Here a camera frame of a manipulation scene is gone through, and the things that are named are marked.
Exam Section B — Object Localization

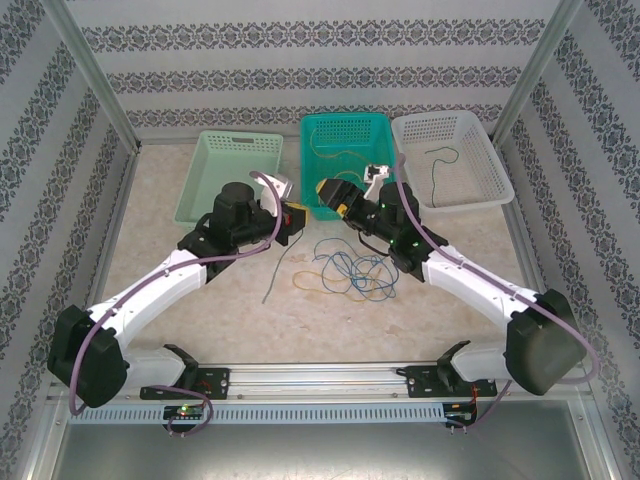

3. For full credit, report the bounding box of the yellow cable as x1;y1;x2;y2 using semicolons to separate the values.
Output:
308;127;374;181
292;259;396;304

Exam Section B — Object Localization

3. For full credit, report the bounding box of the pale green plastic basket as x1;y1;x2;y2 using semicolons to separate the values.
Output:
173;129;285;226

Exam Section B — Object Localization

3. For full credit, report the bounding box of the teal plastic basket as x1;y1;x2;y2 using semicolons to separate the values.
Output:
298;112;405;222

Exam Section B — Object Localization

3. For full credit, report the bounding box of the white plastic basket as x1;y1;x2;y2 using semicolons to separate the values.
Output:
390;110;515;214

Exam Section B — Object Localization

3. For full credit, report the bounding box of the small circuit board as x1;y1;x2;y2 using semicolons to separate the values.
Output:
163;404;207;420
446;402;480;426

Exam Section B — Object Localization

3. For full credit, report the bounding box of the grey metal panel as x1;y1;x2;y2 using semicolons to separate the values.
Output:
22;399;619;480

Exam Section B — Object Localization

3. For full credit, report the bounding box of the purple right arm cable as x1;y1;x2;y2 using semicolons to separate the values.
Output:
392;154;601;436

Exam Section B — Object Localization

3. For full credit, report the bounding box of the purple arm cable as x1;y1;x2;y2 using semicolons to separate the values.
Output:
392;154;601;436
68;170;287;440

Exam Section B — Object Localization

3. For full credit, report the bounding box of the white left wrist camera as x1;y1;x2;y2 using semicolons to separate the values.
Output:
255;171;295;217

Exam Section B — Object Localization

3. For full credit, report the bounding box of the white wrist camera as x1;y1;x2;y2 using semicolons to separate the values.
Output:
362;162;397;202
255;171;295;217

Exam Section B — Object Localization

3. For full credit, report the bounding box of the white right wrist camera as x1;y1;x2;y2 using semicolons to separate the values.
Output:
362;162;397;202

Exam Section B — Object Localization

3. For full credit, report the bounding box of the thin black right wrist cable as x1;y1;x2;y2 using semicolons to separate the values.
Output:
357;232;397;257

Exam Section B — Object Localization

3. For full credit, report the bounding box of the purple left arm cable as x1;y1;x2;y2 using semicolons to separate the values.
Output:
68;170;287;440

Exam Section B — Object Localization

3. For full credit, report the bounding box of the aluminium side rail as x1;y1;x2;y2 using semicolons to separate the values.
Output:
74;142;142;361
501;204;539;291

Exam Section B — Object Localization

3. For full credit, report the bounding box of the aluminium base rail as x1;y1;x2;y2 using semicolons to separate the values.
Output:
47;360;589;401

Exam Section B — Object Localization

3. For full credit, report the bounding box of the slotted white cable duct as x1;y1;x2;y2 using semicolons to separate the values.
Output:
66;403;446;426

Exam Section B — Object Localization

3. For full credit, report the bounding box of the aluminium frame post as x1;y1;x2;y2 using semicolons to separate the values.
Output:
492;0;586;146
46;0;142;151

